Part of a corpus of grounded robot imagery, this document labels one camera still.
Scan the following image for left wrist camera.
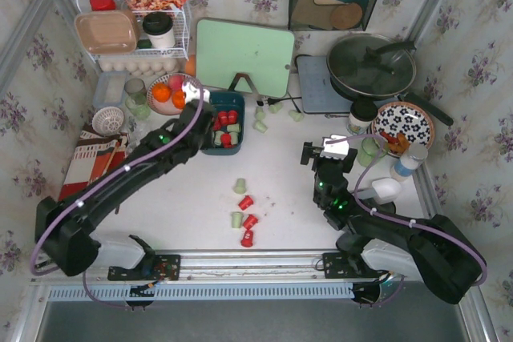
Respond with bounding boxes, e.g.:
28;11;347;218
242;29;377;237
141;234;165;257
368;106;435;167
181;82;211;111

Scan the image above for white plastic scoop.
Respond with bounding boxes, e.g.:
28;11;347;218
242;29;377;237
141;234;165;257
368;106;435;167
356;178;402;204

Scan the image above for pink fruit bowl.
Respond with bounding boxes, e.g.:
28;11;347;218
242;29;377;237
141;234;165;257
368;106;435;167
147;73;201;116

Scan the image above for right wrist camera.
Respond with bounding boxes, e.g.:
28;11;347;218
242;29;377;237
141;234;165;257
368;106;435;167
320;135;350;159

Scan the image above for black power plug cable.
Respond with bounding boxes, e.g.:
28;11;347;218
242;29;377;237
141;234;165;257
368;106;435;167
256;93;304;113

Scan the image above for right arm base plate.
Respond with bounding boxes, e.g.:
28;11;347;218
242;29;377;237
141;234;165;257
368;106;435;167
322;252;384;279

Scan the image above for green cutting board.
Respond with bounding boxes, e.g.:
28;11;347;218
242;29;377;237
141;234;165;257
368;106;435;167
196;18;295;98

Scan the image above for grey glass cup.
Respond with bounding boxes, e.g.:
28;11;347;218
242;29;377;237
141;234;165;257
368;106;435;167
124;78;147;105

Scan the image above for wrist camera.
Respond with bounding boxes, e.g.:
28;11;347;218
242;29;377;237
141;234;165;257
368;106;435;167
320;135;350;159
181;82;211;111

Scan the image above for teal plastic storage basket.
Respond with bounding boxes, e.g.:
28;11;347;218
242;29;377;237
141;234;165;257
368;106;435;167
202;91;245;155

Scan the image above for black lid seasoning jar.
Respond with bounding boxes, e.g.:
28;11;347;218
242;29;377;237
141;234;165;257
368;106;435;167
347;97;378;135

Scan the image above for egg carton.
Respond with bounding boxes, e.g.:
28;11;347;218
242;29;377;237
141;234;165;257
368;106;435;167
99;58;180;77

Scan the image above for clear lidded container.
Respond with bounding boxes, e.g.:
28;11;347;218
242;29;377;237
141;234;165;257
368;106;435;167
92;71;128;109

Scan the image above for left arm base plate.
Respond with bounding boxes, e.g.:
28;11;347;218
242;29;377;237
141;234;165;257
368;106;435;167
107;254;181;281

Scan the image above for metal cutting board stand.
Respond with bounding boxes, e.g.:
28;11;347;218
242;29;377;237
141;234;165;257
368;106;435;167
228;72;264;105

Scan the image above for green glass cup right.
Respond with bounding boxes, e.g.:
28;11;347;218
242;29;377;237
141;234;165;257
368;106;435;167
357;138;389;167

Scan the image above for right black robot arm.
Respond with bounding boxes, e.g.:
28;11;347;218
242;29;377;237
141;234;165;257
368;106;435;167
300;142;487;304

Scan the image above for white blue bottle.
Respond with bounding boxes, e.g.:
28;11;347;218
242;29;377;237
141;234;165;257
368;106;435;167
390;143;428;182

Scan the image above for green glass cup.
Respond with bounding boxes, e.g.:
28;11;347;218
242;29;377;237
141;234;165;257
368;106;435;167
357;138;389;167
125;95;151;120

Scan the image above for white wire rack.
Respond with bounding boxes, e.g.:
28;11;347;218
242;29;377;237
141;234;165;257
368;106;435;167
75;0;192;58

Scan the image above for white strainer basket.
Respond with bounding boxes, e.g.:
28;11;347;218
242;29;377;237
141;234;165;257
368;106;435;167
91;107;124;136

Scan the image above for carrot pieces on plate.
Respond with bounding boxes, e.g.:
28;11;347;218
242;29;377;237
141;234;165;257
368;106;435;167
380;131;410;155

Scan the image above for grey induction cooker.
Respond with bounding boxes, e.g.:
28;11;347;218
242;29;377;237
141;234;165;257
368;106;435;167
295;54;352;115

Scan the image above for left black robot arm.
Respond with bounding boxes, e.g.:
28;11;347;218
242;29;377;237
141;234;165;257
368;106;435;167
30;99;216;276

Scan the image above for pink peach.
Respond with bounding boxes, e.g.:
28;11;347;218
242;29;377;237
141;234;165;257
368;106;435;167
168;74;185;92

